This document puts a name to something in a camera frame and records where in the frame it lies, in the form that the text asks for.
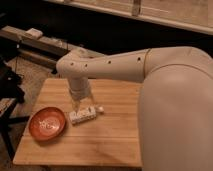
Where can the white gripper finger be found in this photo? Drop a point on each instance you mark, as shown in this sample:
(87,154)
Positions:
(91,104)
(76,106)

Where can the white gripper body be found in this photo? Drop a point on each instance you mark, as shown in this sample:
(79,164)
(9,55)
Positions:
(79,93)

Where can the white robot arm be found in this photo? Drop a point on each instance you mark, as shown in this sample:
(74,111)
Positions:
(175,108)

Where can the orange ceramic bowl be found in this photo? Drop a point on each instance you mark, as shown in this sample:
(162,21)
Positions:
(47,124)

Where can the wooden shelf at top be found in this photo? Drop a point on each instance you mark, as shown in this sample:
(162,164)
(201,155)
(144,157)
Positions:
(193,15)

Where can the long grey floor rail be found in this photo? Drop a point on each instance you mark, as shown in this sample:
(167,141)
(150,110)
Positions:
(44,51)

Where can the small white box on rail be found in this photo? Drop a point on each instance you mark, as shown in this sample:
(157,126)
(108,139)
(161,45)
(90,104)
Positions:
(34,33)

